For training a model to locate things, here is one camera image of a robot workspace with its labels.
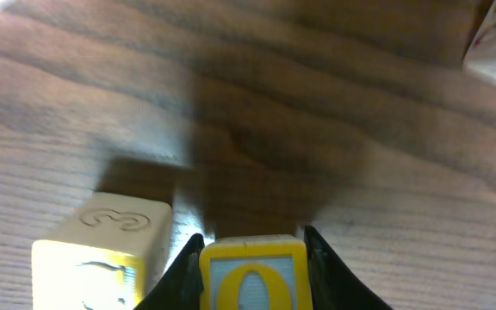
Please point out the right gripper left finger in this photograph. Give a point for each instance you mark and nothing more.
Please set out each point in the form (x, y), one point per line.
(181, 285)

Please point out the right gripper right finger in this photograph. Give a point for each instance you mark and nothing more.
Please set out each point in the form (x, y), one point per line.
(334, 286)

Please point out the yellow letter O block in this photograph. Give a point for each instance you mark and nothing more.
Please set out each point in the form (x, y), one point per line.
(255, 273)

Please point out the yellow letter C block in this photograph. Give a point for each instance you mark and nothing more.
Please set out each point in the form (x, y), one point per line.
(104, 256)

